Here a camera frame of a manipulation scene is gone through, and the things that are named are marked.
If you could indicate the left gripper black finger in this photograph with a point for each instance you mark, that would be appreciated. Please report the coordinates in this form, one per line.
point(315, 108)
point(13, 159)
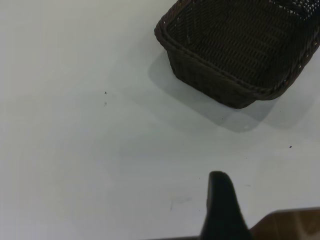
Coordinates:
point(222, 212)

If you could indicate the dark brown wicker basket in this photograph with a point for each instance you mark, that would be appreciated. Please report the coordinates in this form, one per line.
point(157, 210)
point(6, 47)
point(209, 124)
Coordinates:
point(232, 47)

